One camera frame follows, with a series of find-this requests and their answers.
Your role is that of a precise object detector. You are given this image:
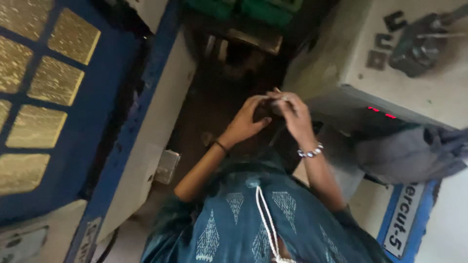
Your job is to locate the grey label plate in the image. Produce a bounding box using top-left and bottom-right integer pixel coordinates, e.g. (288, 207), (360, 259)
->
(0, 225), (50, 263)

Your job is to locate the dark square metal piece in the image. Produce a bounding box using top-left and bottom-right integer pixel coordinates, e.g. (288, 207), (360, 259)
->
(366, 50), (388, 71)

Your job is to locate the grey metal clamp tool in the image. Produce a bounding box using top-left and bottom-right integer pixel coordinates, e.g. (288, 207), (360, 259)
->
(388, 4), (468, 78)

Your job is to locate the white drawstring cord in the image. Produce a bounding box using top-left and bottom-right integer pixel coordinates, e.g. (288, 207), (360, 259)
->
(255, 186), (297, 263)

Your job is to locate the silver beaded bracelet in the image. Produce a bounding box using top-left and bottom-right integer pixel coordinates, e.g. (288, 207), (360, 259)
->
(296, 142), (324, 159)

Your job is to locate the cream cutting machine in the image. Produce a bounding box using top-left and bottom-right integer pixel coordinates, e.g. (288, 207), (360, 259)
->
(282, 0), (468, 205)

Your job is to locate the green plastic crate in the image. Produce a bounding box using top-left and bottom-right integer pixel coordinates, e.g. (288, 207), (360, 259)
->
(183, 0), (304, 28)

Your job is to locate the person's left hand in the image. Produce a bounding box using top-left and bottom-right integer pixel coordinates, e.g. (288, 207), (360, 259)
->
(227, 94), (273, 142)

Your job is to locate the grey switch box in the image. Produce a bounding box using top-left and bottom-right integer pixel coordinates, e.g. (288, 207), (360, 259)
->
(154, 149), (181, 185)

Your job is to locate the teal patterned tunic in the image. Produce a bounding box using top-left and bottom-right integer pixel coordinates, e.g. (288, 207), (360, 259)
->
(140, 148), (393, 263)

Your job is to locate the blue framed window door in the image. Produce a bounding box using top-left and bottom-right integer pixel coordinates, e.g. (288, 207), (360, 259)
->
(0, 0), (147, 225)

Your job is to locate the small dark object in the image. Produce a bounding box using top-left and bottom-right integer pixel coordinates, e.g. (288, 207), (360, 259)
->
(256, 100), (284, 119)

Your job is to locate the blue white name plate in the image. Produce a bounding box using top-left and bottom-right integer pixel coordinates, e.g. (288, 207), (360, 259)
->
(377, 179), (441, 263)

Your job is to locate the grey cloth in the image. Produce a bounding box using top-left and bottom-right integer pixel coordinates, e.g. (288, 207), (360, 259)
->
(353, 122), (468, 186)

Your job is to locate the dark metal bracket piece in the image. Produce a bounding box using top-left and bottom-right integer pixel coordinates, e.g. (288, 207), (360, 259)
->
(374, 33), (394, 51)
(383, 10), (407, 33)

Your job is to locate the person's right hand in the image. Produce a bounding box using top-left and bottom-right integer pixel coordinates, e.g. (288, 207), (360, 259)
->
(266, 88), (317, 144)

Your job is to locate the cream machine with blue trim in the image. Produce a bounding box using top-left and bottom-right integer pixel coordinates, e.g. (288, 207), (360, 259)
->
(0, 0), (198, 263)

